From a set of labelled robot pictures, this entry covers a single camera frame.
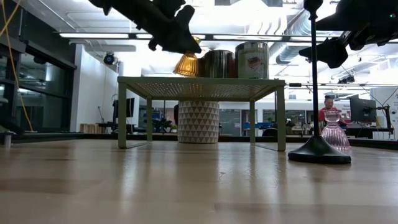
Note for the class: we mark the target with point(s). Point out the black tall candlestick holder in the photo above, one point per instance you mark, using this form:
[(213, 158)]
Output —
[(317, 152)]

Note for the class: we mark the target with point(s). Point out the white geometric plant pot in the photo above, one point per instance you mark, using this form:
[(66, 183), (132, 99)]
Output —
[(199, 121)]

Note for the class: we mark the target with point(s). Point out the candle tin pale label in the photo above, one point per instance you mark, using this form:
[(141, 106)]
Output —
[(252, 59)]

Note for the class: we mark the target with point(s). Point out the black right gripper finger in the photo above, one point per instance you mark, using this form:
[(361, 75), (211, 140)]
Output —
[(326, 53)]

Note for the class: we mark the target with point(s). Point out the black ceiling spot lamp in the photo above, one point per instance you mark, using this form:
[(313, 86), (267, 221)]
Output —
[(109, 58)]

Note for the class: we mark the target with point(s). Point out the amber glass candle holder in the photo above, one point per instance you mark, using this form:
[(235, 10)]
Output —
[(186, 65)]

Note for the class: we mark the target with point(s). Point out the pink glass candle holder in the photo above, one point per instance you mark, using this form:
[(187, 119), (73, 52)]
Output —
[(335, 137)]

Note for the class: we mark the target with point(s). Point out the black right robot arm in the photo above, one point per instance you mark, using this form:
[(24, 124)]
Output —
[(390, 21)]

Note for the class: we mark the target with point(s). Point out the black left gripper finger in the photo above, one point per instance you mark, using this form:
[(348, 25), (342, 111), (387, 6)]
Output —
[(186, 18), (177, 43)]

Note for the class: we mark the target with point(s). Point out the black aluminium table frame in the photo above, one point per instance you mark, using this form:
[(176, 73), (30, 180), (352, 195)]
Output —
[(373, 143)]

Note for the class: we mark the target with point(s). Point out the overhead light bar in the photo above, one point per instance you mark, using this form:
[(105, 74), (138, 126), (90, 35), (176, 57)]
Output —
[(102, 35)]

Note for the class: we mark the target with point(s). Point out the black computer monitor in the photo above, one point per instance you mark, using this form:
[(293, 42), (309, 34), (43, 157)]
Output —
[(362, 109)]

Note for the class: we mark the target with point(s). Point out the candle tin red heart label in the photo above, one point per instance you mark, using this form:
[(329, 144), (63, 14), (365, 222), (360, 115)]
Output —
[(217, 63)]

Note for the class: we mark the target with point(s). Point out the person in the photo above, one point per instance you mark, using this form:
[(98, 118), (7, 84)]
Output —
[(328, 101)]

